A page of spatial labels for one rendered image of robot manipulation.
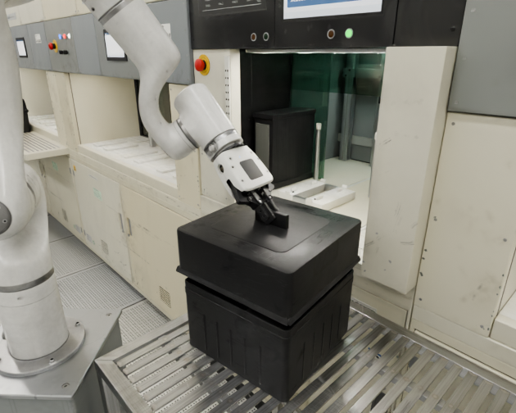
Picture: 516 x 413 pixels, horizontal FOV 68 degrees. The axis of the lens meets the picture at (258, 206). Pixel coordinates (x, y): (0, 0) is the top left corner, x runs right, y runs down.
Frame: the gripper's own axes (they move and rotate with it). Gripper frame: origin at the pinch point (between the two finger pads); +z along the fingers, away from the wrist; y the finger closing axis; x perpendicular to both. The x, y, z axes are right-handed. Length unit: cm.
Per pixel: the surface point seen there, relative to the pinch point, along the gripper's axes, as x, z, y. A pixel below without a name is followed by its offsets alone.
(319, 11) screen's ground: -23, -34, 30
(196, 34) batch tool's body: 16, -67, 37
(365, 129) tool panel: 26, -20, 125
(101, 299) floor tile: 183, -30, 35
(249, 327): 8.5, 16.8, -13.7
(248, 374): 17.1, 25.0, -13.7
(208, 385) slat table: 22.8, 22.4, -19.4
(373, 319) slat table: 9.9, 35.2, 21.5
